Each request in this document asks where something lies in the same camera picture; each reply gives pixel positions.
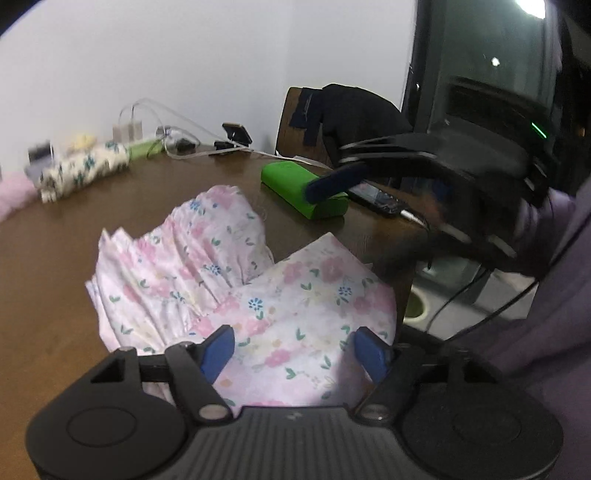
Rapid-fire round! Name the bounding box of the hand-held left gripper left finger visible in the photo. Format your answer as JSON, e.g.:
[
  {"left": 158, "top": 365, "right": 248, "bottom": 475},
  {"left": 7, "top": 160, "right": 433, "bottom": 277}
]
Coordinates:
[{"left": 90, "top": 324, "right": 236, "bottom": 425}]

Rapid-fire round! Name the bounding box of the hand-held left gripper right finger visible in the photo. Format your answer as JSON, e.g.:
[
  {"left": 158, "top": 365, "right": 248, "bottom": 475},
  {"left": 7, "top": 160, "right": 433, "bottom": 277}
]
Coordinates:
[{"left": 353, "top": 327, "right": 502, "bottom": 424}]

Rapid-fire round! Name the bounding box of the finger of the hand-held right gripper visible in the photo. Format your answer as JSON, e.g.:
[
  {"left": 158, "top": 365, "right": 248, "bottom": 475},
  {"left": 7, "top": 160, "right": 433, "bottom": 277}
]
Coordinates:
[
  {"left": 339, "top": 133, "right": 440, "bottom": 164},
  {"left": 305, "top": 159, "right": 445, "bottom": 205}
]

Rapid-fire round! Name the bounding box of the pink floral ruffled dress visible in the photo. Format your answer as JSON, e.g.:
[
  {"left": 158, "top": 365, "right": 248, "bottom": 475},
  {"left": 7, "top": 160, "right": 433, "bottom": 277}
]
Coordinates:
[{"left": 85, "top": 185, "right": 398, "bottom": 409}]

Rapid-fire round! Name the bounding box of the person's right forearm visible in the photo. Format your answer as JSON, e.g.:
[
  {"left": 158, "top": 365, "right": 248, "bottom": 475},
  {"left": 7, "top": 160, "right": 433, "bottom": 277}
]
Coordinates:
[{"left": 480, "top": 178, "right": 591, "bottom": 480}]

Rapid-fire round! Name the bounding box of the black jacket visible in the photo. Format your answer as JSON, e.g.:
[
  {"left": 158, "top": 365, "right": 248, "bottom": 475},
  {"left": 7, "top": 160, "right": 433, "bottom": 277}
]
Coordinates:
[{"left": 290, "top": 83, "right": 413, "bottom": 168}]

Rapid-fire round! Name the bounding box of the black smartphone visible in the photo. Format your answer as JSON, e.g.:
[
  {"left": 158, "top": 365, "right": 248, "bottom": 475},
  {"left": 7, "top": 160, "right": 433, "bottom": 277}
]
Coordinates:
[{"left": 346, "top": 181, "right": 411, "bottom": 217}]

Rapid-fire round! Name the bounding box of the green bowl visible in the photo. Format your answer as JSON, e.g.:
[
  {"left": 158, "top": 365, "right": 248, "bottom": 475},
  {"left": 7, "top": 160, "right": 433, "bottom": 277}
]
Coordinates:
[{"left": 405, "top": 288, "right": 430, "bottom": 320}]

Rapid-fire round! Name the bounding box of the wooden chair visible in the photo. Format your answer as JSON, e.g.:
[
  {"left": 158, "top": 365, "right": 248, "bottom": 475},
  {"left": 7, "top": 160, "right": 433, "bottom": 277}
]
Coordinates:
[{"left": 275, "top": 86, "right": 334, "bottom": 168}]

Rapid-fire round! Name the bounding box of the black phone holder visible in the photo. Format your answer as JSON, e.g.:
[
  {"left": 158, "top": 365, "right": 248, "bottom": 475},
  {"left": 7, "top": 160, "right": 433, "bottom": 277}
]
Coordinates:
[{"left": 213, "top": 131, "right": 254, "bottom": 158}]

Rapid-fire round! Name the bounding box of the translucent green box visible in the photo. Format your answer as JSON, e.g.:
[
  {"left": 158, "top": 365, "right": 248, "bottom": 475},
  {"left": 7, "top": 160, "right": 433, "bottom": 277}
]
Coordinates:
[{"left": 127, "top": 140, "right": 165, "bottom": 162}]

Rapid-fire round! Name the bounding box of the cream cloth with green flowers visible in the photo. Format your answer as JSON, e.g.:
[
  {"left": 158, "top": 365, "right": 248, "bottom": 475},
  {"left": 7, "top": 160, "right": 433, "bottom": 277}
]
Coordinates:
[{"left": 37, "top": 141, "right": 131, "bottom": 204}]

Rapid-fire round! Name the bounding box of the pink folded cloth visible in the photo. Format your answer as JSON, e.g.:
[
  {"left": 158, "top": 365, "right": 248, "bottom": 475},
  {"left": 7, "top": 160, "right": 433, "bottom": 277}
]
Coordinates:
[{"left": 0, "top": 174, "right": 39, "bottom": 220}]

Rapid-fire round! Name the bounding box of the grey flat box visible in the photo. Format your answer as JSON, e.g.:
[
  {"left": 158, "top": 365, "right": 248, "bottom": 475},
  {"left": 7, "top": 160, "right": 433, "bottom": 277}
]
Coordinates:
[{"left": 25, "top": 159, "right": 57, "bottom": 179}]

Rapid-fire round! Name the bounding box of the long white cable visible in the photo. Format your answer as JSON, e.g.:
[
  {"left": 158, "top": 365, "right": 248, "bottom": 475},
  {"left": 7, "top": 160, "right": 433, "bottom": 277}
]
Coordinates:
[{"left": 163, "top": 137, "right": 325, "bottom": 168}]

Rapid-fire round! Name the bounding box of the black cable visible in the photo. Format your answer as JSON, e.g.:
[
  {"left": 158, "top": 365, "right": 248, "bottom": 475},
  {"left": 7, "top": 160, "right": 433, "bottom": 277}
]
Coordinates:
[
  {"left": 425, "top": 268, "right": 491, "bottom": 334},
  {"left": 445, "top": 277, "right": 542, "bottom": 343}
]

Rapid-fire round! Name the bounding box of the white charging cable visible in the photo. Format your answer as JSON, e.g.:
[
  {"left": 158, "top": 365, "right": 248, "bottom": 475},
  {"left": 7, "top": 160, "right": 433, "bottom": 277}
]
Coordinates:
[
  {"left": 119, "top": 102, "right": 222, "bottom": 145},
  {"left": 131, "top": 97, "right": 222, "bottom": 145}
]

